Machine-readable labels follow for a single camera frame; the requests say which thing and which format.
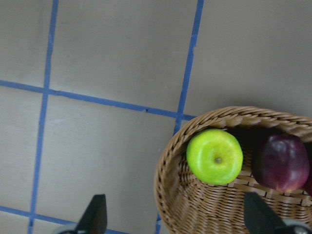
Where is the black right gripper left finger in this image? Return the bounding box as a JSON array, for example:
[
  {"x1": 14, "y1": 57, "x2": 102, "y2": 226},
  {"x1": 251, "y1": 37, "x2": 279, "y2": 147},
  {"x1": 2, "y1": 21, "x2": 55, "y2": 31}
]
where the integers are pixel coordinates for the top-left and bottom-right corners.
[{"x1": 76, "y1": 194, "x2": 107, "y2": 234}]

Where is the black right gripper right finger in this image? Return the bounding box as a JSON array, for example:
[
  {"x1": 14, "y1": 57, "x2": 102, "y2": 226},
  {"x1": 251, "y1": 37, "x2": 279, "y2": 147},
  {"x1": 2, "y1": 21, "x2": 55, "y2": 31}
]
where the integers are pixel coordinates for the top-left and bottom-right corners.
[{"x1": 244, "y1": 192, "x2": 287, "y2": 234}]

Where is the dark red apple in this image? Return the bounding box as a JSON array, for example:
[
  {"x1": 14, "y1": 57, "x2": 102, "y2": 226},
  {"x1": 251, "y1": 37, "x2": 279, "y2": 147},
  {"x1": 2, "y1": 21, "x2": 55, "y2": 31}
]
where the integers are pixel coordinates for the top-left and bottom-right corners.
[{"x1": 251, "y1": 134, "x2": 310, "y2": 193}]

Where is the green apple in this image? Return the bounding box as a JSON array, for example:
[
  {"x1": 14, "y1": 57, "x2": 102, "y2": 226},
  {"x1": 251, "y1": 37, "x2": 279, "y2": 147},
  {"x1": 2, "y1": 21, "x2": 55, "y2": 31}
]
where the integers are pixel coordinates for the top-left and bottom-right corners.
[{"x1": 186, "y1": 129, "x2": 243, "y2": 185}]

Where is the woven wicker basket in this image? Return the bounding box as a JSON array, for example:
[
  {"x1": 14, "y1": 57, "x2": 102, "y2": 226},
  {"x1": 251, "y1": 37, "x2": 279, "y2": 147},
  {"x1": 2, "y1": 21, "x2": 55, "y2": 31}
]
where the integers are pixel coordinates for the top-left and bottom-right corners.
[{"x1": 154, "y1": 106, "x2": 312, "y2": 234}]

